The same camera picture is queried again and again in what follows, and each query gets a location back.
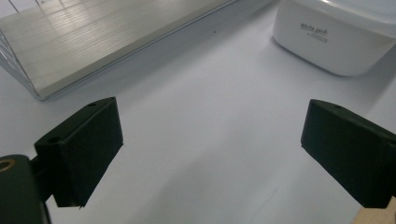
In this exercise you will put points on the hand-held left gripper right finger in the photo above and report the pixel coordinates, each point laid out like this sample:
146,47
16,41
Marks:
351,152

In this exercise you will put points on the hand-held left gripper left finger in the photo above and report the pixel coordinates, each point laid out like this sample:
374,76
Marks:
84,149

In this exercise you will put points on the white plastic food container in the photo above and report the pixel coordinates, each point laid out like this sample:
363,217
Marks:
327,53

